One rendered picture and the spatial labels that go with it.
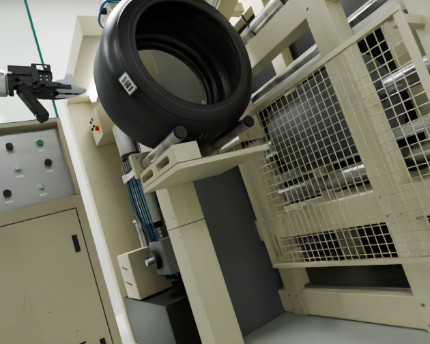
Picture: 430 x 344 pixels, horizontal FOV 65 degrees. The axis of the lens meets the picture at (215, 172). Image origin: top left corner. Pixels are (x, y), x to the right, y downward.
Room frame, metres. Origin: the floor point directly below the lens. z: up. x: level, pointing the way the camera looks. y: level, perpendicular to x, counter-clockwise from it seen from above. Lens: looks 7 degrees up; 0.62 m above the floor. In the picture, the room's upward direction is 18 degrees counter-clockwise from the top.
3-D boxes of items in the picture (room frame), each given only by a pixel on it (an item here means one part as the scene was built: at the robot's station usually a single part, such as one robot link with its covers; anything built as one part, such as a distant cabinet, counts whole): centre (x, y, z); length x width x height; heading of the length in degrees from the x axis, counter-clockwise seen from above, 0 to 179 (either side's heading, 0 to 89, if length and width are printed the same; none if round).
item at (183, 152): (1.18, 0.16, 0.84); 0.36 x 0.09 x 0.06; 32
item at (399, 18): (1.23, -0.36, 0.65); 0.90 x 0.02 x 0.70; 32
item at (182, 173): (1.25, 0.04, 0.80); 0.37 x 0.36 x 0.02; 122
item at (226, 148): (1.64, -0.17, 1.05); 0.20 x 0.15 x 0.30; 32
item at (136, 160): (1.40, 0.13, 0.90); 0.40 x 0.03 x 0.10; 122
